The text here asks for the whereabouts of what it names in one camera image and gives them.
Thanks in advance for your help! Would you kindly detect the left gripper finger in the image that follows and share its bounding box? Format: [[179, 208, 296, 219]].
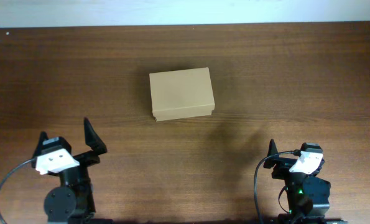
[[35, 131, 49, 152], [83, 118, 108, 155]]

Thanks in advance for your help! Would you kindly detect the brown cardboard box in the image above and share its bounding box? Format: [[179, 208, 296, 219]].
[[149, 67, 215, 121]]

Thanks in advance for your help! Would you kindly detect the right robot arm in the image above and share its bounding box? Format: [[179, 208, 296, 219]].
[[262, 139, 346, 224]]

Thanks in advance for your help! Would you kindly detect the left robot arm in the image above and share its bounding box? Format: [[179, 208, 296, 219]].
[[31, 118, 114, 224]]

